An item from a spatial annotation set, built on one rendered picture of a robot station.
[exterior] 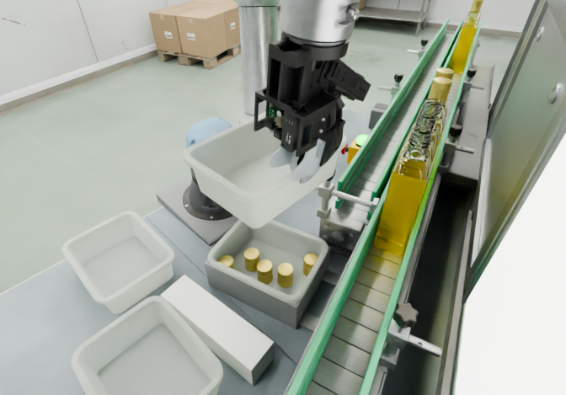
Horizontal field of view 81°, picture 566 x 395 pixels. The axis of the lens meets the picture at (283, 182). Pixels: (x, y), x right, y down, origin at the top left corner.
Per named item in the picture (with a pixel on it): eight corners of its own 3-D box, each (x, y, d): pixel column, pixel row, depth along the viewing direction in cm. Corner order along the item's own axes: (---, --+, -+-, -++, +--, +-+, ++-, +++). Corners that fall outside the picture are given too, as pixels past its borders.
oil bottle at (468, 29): (461, 74, 144) (486, 1, 126) (447, 72, 146) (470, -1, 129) (462, 70, 148) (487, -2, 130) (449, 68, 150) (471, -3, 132)
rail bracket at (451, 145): (462, 181, 85) (482, 136, 77) (434, 173, 88) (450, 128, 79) (464, 173, 88) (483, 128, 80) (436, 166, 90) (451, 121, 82)
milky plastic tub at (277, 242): (296, 329, 67) (297, 305, 61) (207, 284, 75) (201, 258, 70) (329, 267, 79) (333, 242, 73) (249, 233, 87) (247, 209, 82)
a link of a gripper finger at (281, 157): (261, 184, 48) (264, 130, 42) (288, 166, 52) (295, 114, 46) (277, 195, 47) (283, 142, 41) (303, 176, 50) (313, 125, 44)
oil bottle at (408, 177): (401, 257, 65) (430, 168, 52) (372, 246, 67) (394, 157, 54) (407, 237, 69) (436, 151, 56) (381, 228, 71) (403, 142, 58)
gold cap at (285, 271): (274, 284, 73) (274, 271, 71) (282, 272, 76) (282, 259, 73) (288, 290, 72) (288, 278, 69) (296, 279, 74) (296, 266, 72)
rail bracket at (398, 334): (422, 392, 47) (451, 345, 39) (374, 368, 49) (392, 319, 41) (427, 365, 50) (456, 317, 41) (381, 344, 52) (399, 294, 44)
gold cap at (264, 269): (253, 280, 74) (253, 268, 71) (263, 269, 77) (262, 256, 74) (267, 287, 73) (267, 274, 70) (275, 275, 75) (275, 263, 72)
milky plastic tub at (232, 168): (185, 195, 56) (174, 152, 51) (278, 145, 69) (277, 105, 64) (255, 250, 46) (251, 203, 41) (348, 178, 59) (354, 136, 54)
